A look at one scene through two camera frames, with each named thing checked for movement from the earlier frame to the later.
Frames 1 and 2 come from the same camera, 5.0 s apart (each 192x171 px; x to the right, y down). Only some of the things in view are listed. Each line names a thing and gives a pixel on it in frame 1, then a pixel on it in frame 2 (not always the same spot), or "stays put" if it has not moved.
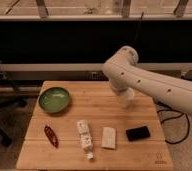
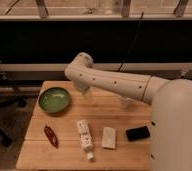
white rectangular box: x=108 y=139 stays put
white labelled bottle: x=86 y=138 stays put
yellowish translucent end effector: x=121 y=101 to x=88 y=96
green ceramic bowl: x=54 y=100 stays put
